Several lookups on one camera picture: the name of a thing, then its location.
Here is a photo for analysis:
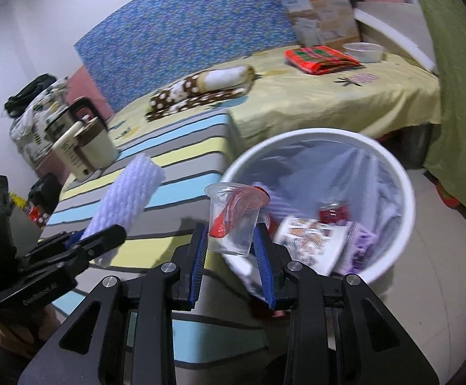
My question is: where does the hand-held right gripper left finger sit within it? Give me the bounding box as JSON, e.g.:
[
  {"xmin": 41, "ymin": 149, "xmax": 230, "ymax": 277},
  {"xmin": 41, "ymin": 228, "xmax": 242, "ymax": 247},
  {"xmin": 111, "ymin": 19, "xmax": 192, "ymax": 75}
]
[{"xmin": 17, "ymin": 221, "xmax": 210, "ymax": 385}]

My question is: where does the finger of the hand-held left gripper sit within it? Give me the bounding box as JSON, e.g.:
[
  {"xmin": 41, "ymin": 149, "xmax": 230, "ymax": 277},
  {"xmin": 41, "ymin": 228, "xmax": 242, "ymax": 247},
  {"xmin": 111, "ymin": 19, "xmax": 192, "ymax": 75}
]
[
  {"xmin": 21, "ymin": 225, "xmax": 127, "ymax": 277},
  {"xmin": 37, "ymin": 228, "xmax": 87, "ymax": 249}
]

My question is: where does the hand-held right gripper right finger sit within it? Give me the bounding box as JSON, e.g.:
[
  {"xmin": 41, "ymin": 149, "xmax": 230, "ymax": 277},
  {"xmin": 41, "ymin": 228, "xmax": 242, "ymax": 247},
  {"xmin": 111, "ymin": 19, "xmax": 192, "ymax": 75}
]
[{"xmin": 253, "ymin": 222, "xmax": 440, "ymax": 385}]

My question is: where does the clear plastic cup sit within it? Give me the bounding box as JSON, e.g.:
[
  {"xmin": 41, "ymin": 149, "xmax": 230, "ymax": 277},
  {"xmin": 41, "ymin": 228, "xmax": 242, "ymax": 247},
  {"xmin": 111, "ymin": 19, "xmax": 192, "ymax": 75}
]
[{"xmin": 204, "ymin": 182, "xmax": 270, "ymax": 257}]

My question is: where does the printed paper cup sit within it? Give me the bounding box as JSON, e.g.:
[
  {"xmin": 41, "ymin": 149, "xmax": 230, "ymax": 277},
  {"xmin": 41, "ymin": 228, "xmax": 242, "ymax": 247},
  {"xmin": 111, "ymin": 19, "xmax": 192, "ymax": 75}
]
[{"xmin": 273, "ymin": 216, "xmax": 352, "ymax": 277}]

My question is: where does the red drink can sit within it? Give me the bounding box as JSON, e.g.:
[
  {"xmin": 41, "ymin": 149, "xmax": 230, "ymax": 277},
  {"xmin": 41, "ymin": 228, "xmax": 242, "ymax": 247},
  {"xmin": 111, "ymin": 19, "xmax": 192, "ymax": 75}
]
[{"xmin": 318, "ymin": 202, "xmax": 351, "ymax": 225}]

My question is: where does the small white printed carton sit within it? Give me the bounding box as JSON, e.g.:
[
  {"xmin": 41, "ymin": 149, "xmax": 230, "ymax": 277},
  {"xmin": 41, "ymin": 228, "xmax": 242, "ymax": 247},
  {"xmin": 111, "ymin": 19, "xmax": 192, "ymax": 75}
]
[{"xmin": 335, "ymin": 222, "xmax": 379, "ymax": 275}]

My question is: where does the white plastic bin liner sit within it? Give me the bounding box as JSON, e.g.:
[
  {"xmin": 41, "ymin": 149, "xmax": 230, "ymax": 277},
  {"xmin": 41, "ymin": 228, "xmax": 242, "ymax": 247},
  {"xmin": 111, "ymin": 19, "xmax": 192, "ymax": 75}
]
[{"xmin": 233, "ymin": 138, "xmax": 402, "ymax": 301}]

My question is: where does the white round waste bin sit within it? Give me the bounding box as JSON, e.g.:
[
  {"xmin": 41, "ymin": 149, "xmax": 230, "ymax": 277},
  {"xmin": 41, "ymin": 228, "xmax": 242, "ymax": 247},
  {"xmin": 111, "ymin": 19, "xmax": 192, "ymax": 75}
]
[{"xmin": 219, "ymin": 127, "xmax": 416, "ymax": 285}]

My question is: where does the black bag with red patch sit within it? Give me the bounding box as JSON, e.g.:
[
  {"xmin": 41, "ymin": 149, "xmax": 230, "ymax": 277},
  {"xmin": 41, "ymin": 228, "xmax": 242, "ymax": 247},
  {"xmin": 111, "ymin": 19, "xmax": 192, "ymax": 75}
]
[{"xmin": 29, "ymin": 174, "xmax": 63, "ymax": 225}]

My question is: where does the cream electric kettle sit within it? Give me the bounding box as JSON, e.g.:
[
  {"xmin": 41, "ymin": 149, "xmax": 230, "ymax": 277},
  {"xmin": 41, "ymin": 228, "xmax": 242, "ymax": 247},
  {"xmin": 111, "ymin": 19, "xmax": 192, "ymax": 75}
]
[{"xmin": 43, "ymin": 96, "xmax": 109, "ymax": 183}]

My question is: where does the brown and cream tumbler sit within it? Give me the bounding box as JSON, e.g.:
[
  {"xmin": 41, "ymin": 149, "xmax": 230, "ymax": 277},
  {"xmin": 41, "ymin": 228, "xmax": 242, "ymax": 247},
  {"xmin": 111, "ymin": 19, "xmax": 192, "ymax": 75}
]
[{"xmin": 75, "ymin": 116, "xmax": 120, "ymax": 169}]

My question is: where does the pineapple print bedding pile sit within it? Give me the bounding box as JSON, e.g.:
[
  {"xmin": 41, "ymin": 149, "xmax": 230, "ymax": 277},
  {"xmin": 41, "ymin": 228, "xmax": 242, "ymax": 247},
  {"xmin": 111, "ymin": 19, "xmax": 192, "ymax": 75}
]
[{"xmin": 9, "ymin": 78, "xmax": 73, "ymax": 169}]

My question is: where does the striped tablecloth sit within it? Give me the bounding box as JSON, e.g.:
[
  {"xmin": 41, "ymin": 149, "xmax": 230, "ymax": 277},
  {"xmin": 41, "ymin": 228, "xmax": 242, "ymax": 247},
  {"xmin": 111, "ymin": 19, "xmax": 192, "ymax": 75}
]
[{"xmin": 43, "ymin": 110, "xmax": 276, "ymax": 370}]

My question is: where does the brown polka dot blanket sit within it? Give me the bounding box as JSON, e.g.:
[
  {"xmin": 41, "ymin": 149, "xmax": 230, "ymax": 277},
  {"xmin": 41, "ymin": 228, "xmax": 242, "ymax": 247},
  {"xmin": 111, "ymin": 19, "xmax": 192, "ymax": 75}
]
[{"xmin": 145, "ymin": 64, "xmax": 256, "ymax": 122}]

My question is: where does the yellow pineapple bed sheet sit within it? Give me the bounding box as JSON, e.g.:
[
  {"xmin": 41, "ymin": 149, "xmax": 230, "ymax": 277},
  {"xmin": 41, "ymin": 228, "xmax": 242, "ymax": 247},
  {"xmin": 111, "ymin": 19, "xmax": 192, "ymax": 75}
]
[{"xmin": 107, "ymin": 50, "xmax": 442, "ymax": 161}]

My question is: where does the blue patterned mattress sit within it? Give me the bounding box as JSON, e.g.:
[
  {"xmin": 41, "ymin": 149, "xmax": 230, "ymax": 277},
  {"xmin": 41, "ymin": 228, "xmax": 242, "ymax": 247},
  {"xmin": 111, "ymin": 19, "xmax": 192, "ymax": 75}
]
[{"xmin": 74, "ymin": 0, "xmax": 302, "ymax": 113}]

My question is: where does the red plaid cloth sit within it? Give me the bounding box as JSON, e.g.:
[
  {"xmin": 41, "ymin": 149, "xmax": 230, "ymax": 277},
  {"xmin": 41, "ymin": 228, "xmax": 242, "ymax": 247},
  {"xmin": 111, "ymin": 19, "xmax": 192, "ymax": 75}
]
[{"xmin": 284, "ymin": 46, "xmax": 364, "ymax": 76}]

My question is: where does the clear plastic bowl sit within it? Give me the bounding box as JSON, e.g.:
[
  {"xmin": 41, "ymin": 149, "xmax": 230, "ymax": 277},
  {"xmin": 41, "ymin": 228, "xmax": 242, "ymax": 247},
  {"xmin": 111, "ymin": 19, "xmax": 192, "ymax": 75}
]
[{"xmin": 343, "ymin": 42, "xmax": 386, "ymax": 64}]

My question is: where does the green curtain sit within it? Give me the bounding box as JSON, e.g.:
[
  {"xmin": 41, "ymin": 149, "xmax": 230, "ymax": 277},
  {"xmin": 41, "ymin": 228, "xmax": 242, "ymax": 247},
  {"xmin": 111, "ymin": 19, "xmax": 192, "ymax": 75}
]
[{"xmin": 401, "ymin": 0, "xmax": 466, "ymax": 225}]

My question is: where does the printed cardboard box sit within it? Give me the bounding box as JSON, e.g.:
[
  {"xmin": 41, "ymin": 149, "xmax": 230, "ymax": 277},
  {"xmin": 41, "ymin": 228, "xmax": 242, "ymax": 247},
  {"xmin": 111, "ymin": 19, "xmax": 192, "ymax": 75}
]
[{"xmin": 267, "ymin": 0, "xmax": 368, "ymax": 49}]

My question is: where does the white foam board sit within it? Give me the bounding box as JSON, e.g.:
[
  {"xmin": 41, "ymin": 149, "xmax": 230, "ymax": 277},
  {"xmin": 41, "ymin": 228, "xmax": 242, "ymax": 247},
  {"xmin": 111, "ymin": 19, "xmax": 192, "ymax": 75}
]
[{"xmin": 353, "ymin": 2, "xmax": 438, "ymax": 75}]

